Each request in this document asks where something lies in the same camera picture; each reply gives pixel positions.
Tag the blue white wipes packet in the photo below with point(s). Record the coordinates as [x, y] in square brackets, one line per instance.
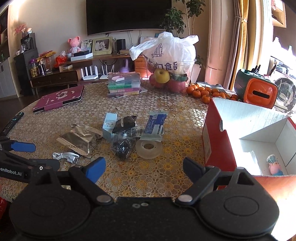
[154, 128]

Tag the washing machine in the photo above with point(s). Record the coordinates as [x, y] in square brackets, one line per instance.
[284, 78]

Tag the black crinkled plastic bag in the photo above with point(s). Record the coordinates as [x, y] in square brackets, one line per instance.
[122, 147]

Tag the pile of oranges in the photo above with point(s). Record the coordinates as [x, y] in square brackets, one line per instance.
[206, 93]

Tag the beige curtain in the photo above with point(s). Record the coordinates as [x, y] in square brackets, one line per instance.
[240, 37]

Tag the clear tape roll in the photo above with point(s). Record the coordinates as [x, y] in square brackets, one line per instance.
[148, 149]

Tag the light blue carton box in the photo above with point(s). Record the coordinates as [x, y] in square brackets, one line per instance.
[108, 125]

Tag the pink teddy bear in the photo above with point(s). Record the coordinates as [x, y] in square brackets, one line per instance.
[74, 44]

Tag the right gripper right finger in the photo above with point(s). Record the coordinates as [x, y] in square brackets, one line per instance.
[202, 178]

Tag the yellow apple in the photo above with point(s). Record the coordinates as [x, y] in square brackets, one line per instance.
[161, 76]

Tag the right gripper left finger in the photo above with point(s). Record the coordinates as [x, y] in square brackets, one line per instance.
[83, 180]

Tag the white router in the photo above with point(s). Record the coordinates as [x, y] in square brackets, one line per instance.
[105, 72]
[89, 73]

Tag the black television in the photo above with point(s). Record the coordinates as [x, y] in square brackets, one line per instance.
[112, 16]

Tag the pink pig figurine toy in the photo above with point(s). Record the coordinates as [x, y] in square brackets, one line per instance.
[274, 166]

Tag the red cardboard box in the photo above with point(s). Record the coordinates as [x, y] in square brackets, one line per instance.
[237, 134]

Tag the black remote control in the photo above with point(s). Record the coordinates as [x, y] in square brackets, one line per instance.
[11, 124]

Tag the maroon tablet case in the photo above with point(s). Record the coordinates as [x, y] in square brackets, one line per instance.
[59, 99]

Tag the wooden tv cabinet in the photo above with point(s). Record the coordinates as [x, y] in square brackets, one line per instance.
[69, 73]

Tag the green potted plant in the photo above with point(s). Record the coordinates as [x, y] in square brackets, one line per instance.
[178, 20]

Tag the silver foil snack packet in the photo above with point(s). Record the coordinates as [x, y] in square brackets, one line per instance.
[81, 139]

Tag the black speaker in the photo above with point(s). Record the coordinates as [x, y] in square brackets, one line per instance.
[120, 45]

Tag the gold photo frame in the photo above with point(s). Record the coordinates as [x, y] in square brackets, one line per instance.
[102, 46]

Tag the white plastic fruit bag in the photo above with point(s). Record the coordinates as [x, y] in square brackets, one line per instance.
[173, 54]

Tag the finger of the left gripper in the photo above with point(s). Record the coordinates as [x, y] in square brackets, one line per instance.
[12, 145]

